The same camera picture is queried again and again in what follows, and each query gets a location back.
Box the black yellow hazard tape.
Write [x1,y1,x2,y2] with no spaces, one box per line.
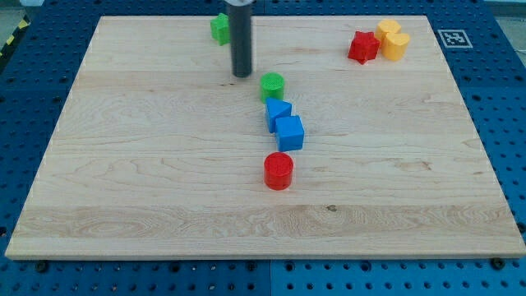
[1,14,31,61]

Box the red cylinder block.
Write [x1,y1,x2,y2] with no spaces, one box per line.
[264,152,293,191]

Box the blue cube block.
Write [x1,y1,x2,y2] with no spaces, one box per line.
[275,115,305,152]

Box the green star block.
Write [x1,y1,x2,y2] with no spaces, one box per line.
[210,13,230,46]

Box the blue triangle block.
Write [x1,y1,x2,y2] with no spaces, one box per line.
[265,97,293,133]

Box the red star block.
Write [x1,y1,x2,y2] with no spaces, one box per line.
[348,30,381,64]

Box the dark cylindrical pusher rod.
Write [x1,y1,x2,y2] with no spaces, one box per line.
[224,0,253,78]

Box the yellow rear heart block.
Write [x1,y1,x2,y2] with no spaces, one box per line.
[374,19,401,41]

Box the yellow heart block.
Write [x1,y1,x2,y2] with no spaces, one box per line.
[374,19,401,41]
[381,32,411,61]

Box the light wooden board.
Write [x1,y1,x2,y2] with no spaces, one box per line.
[6,16,525,260]

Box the yellow front heart block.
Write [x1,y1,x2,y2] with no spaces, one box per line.
[381,32,411,61]

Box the green cylinder block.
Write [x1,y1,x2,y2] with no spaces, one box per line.
[260,72,285,104]

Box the white fiducial marker tag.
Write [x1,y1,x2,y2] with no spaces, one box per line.
[437,29,473,49]

